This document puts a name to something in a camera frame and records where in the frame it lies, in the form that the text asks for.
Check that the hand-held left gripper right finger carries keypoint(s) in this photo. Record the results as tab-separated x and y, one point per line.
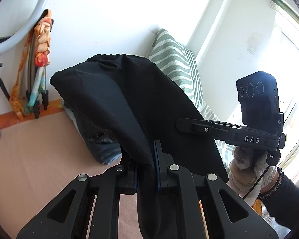
156	161

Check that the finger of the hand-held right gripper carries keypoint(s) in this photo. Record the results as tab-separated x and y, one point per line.
201	127

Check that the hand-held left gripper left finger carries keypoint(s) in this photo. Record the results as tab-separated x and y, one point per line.
129	176

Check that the black pants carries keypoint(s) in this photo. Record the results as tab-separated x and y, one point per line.
129	99

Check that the person's right forearm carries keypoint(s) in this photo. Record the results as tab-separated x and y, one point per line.
286	199

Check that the person's right hand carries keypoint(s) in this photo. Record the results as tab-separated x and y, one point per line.
241	176

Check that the pile of folded clothes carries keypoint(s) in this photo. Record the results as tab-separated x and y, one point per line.
102	149

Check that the green striped pillow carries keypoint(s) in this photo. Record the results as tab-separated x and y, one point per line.
174	62

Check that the folded tripod stands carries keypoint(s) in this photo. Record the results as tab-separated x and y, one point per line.
37	109

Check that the orange patterned cloth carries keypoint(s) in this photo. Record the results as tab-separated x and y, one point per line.
41	44

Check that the window frame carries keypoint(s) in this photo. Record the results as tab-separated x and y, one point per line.
296	104

